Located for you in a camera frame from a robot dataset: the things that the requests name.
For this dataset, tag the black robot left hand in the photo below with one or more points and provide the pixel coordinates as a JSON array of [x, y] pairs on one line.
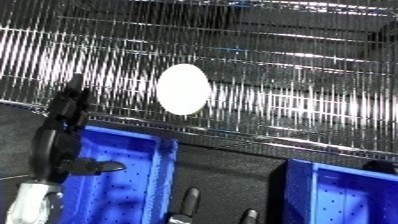
[[56, 146]]

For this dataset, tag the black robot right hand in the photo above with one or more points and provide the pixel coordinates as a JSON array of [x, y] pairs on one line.
[[382, 166]]

